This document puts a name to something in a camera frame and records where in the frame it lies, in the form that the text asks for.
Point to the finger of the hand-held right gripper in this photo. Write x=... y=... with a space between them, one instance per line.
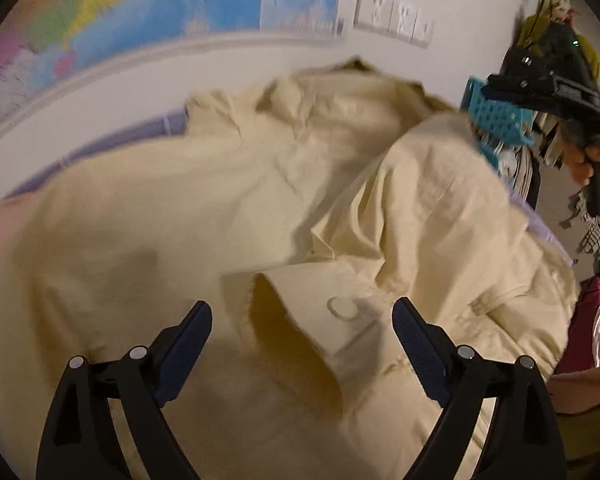
x=505 y=91

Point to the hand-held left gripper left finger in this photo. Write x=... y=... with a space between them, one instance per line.
x=182 y=347

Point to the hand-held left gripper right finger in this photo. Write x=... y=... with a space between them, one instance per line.
x=422 y=347

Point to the cream jacket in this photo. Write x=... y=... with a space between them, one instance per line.
x=280 y=200

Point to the person's right forearm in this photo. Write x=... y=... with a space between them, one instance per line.
x=585 y=390

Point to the striped hanging clothes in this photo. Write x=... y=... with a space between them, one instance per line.
x=522 y=172

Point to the pile of clothes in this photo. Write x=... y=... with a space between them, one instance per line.
x=582 y=325

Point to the person's right hand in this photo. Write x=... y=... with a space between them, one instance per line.
x=580 y=162

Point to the blue plastic basket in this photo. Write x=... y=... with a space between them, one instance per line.
x=500 y=117

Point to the olive cloth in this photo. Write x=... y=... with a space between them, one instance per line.
x=591 y=55

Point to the person's olive clothing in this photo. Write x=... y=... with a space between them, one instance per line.
x=587 y=437

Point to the white wall chart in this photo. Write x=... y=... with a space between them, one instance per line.
x=395 y=17

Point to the colourful wall map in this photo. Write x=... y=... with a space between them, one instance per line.
x=130 y=5

